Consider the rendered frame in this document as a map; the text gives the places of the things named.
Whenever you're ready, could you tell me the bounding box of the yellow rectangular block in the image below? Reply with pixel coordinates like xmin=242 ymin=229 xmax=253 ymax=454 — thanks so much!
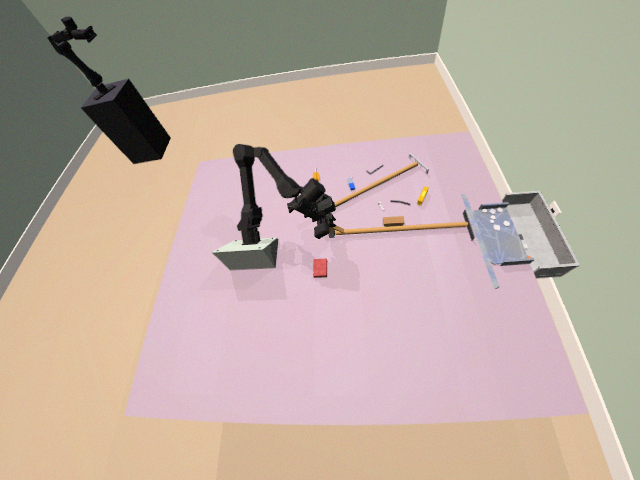
xmin=417 ymin=187 xmax=429 ymax=205

